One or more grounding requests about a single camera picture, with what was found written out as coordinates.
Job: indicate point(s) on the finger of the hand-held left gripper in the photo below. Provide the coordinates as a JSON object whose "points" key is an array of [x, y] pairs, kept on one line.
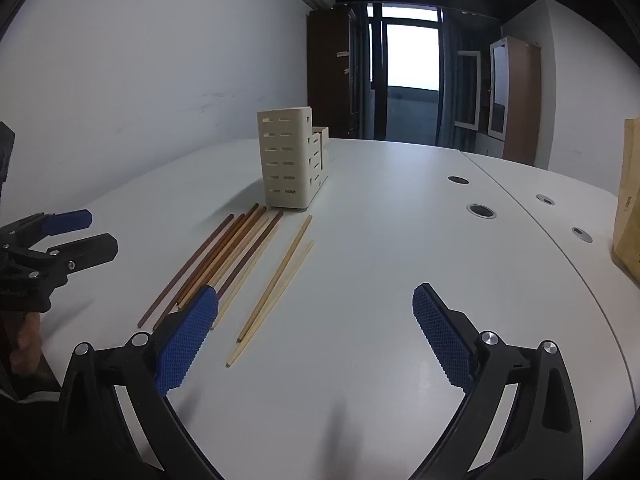
{"points": [[65, 221], [87, 251]]}

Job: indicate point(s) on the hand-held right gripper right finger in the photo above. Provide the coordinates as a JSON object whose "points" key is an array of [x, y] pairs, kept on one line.
{"points": [[442, 340]]}

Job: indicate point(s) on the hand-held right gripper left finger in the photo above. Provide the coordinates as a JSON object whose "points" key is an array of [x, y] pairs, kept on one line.
{"points": [[187, 340]]}

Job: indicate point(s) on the tan wooden chopstick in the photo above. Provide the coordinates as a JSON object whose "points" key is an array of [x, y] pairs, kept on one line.
{"points": [[199, 271], [226, 255]]}

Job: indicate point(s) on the light bamboo chopstick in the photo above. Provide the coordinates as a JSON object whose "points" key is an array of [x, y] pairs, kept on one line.
{"points": [[274, 279], [270, 304], [240, 280]]}

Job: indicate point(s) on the cream slotted utensil holder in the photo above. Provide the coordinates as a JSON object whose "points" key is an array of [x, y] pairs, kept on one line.
{"points": [[290, 165]]}

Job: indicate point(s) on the person's left hand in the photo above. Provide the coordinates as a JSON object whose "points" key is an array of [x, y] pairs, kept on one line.
{"points": [[25, 345]]}

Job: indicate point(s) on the brown paper bag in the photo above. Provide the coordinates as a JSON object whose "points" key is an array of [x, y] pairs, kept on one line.
{"points": [[629, 195]]}

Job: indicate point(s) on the white open window sash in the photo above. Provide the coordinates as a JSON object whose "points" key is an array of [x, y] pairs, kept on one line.
{"points": [[467, 90]]}

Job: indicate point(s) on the wooden cabinet with glass door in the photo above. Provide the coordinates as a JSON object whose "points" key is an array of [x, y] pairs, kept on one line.
{"points": [[517, 100]]}

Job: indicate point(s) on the grey-blue curtain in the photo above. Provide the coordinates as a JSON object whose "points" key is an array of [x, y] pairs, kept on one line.
{"points": [[452, 75]]}

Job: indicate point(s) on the large window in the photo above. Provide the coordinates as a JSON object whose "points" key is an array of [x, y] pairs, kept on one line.
{"points": [[410, 70]]}

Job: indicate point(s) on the dark brown tall cabinet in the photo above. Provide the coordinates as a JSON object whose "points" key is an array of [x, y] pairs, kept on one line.
{"points": [[330, 70]]}

